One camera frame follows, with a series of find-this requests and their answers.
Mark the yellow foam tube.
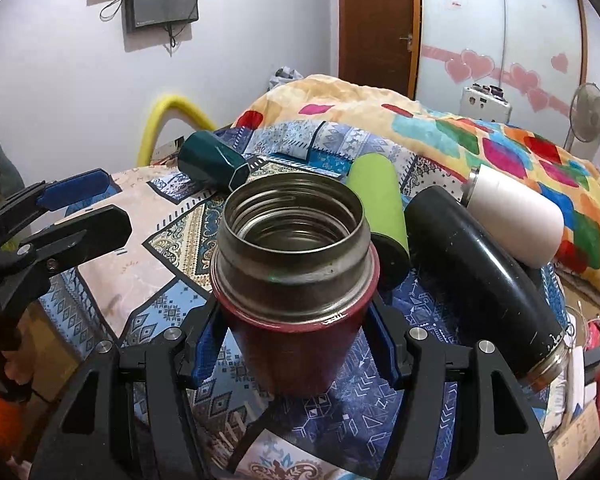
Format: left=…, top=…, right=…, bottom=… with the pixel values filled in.
left=136, top=92, right=218, bottom=167

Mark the black wall box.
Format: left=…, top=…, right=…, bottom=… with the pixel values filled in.
left=125, top=0, right=201, bottom=33

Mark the white appliance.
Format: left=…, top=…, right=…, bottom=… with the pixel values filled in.
left=458, top=82, right=511, bottom=123

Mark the white cup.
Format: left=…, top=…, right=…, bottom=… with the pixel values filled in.
left=461, top=164, right=566, bottom=268

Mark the black cable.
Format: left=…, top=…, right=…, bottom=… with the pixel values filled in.
left=99, top=0, right=127, bottom=22
left=164, top=21, right=185, bottom=57

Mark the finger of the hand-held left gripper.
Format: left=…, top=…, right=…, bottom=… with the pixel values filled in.
left=0, top=169, right=124, bottom=253
left=0, top=204, right=133, bottom=311

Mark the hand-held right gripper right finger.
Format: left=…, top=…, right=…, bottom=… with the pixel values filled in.
left=362, top=297, right=561, bottom=480

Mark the grey plastic bag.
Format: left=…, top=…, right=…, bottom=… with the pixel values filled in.
left=270, top=66, right=306, bottom=92

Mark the colourful patchwork blanket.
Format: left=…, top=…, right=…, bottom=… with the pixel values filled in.
left=230, top=74, right=600, bottom=306

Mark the red steel cup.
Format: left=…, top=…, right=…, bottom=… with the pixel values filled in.
left=210, top=175, right=382, bottom=397

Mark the light green cup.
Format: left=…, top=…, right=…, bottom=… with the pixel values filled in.
left=346, top=153, right=412, bottom=291

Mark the brown wooden door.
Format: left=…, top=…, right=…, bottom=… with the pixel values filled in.
left=338, top=0, right=422, bottom=98

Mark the cardboard box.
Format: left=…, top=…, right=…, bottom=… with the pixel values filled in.
left=550, top=400, right=600, bottom=472

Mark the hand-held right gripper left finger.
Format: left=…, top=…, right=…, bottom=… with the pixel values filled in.
left=27, top=301, right=231, bottom=480

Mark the dark green cup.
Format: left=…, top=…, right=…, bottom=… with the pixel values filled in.
left=176, top=130, right=266, bottom=192

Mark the white wardrobe with heart stickers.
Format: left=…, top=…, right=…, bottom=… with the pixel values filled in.
left=412, top=0, right=588, bottom=151

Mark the black cup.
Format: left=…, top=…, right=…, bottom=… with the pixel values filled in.
left=404, top=185, right=571, bottom=392

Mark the blue patterned bed sheet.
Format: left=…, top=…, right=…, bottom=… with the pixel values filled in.
left=30, top=120, right=571, bottom=480

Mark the standing fan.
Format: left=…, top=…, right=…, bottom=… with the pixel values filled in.
left=562, top=82, right=600, bottom=153

